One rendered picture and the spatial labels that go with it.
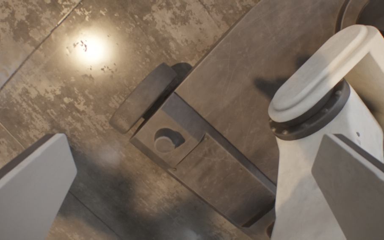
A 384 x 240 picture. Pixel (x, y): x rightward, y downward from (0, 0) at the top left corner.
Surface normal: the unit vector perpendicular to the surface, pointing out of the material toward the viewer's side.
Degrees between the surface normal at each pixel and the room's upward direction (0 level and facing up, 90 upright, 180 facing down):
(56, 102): 0
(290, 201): 90
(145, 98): 18
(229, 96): 0
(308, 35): 0
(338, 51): 90
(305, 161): 90
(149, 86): 30
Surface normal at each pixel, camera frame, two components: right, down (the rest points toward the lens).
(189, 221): 0.00, 0.29
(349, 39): -0.73, -0.66
